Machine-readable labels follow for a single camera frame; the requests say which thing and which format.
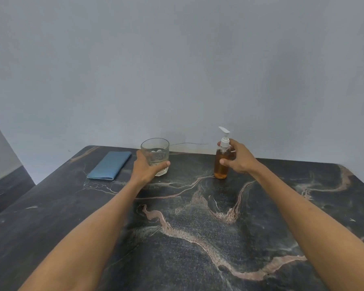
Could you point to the person's left hand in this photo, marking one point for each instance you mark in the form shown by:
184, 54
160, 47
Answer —
143, 171

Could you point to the person's right hand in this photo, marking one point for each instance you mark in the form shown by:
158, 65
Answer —
242, 159

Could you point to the person's right thumb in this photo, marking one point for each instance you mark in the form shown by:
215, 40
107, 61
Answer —
227, 162

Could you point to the person's left thumb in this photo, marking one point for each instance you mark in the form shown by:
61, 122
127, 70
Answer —
160, 166

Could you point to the amber liquid pump bottle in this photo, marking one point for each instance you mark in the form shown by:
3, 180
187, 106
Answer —
223, 160

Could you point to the clear drinking glass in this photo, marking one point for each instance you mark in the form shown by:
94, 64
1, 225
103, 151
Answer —
155, 155

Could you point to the person's right forearm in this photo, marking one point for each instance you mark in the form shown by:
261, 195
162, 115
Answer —
315, 221

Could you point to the person's left forearm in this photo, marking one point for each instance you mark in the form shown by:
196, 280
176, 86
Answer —
88, 239

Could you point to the folded blue cloth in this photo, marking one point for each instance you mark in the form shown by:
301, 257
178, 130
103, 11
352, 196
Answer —
109, 165

